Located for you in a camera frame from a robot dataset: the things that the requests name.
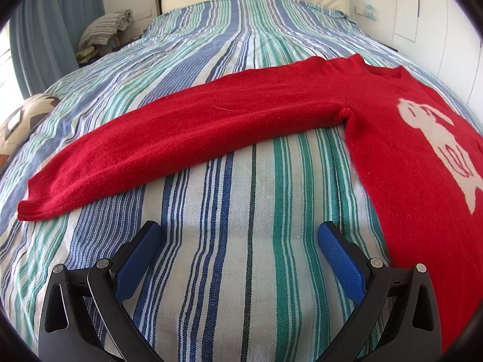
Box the yellow-green cloth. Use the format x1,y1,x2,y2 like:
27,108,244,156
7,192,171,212
75,46,96,68

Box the red knitted sweater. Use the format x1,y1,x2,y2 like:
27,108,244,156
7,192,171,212
17,53,483,356

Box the patterned pillow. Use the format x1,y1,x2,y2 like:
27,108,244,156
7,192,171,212
0,94,61,175

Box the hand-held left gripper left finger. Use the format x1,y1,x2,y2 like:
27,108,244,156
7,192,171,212
38,221,167,362

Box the white wardrobe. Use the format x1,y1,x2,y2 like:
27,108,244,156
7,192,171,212
392,0,483,107

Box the white wall socket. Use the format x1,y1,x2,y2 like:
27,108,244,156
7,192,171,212
355,3,378,19

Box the blue curtain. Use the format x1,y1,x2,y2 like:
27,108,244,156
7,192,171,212
8,0,105,99

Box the striped bedspread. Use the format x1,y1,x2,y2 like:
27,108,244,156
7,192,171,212
0,0,483,362

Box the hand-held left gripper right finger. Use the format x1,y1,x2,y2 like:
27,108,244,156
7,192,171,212
317,221,442,362

